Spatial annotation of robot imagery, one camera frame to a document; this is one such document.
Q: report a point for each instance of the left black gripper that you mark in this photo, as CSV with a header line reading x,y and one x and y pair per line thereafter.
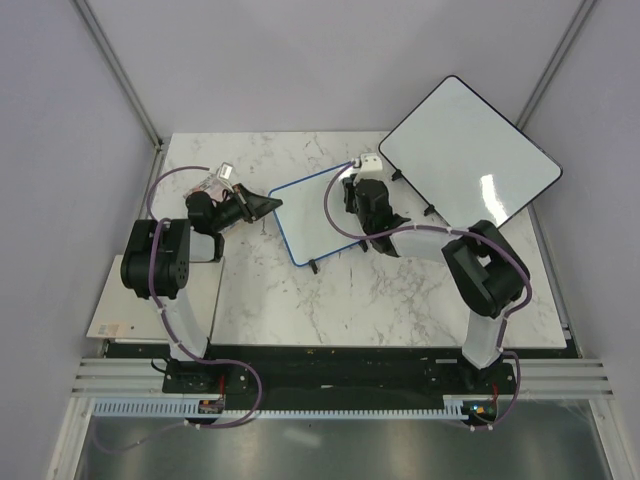
x,y
253,206

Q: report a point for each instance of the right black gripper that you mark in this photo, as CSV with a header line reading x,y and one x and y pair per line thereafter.
x,y
350,193

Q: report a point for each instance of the small blue-framed whiteboard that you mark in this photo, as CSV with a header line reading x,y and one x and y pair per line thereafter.
x,y
311,215

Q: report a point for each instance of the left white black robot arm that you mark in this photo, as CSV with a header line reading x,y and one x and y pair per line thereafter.
x,y
157,259

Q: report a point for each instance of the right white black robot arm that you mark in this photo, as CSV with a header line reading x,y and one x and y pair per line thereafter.
x,y
489,275

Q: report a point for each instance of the large whiteboard right foot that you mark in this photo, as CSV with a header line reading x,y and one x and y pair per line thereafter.
x,y
429,209

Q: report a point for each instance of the small whiteboard left foot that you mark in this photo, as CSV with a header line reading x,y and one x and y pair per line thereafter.
x,y
313,266

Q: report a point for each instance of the large black-framed whiteboard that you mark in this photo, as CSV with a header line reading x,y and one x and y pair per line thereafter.
x,y
466,159

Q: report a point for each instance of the colourful patterned packet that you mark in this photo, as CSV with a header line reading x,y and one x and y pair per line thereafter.
x,y
215,191

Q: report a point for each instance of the grey metal plate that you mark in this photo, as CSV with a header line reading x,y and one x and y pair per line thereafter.
x,y
123,317

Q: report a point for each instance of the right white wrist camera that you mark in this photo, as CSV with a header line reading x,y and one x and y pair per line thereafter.
x,y
367,165

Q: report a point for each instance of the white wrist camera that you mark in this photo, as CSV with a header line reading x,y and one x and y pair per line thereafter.
x,y
367,165
222,175

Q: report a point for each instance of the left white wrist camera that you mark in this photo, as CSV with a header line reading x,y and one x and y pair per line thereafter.
x,y
222,175

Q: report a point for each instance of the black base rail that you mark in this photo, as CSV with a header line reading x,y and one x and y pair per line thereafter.
x,y
287,371

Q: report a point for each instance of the white slotted cable duct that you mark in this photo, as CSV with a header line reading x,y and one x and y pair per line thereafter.
x,y
204,409

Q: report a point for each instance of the aluminium slotted rail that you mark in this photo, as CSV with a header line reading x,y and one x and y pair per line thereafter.
x,y
565,379

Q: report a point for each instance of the left aluminium corner post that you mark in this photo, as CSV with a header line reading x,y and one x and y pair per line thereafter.
x,y
110,57

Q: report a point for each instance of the aluminium corner post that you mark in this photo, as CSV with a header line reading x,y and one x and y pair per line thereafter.
x,y
560,54
110,57

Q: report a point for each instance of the right aluminium corner post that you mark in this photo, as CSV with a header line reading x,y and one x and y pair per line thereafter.
x,y
560,54

